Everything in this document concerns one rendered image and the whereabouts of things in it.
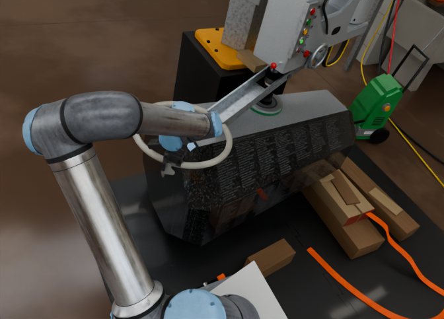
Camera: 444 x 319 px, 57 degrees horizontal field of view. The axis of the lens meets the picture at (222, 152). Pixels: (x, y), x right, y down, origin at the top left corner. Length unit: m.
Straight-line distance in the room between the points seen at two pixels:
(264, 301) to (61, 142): 0.75
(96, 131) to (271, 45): 1.36
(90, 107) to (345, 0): 1.73
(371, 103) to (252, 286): 2.62
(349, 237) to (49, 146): 2.20
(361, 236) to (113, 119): 2.21
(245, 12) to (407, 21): 2.49
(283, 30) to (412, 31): 2.94
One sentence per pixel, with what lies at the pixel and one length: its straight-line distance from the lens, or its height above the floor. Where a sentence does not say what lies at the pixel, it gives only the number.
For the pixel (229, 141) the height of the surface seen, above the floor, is 0.89.
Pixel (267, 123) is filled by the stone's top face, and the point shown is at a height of 0.81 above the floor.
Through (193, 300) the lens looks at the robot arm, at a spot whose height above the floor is 1.17.
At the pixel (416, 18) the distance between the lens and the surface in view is 4.86.
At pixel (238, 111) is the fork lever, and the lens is 2.10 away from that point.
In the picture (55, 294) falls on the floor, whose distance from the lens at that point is 2.45.
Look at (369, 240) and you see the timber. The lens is 2.90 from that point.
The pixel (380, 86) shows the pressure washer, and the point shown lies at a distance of 3.72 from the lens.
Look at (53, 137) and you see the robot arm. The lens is 1.01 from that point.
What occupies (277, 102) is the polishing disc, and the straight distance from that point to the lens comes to 2.43.
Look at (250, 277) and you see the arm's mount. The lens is 1.34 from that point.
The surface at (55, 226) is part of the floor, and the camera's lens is 2.68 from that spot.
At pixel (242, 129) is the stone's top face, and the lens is 2.19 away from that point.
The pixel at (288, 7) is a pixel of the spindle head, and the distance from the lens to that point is 2.05.
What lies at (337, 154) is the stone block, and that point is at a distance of 2.60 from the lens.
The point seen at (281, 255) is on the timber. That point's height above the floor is 0.13.
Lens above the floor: 2.16
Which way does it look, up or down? 42 degrees down
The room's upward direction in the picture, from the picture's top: 15 degrees clockwise
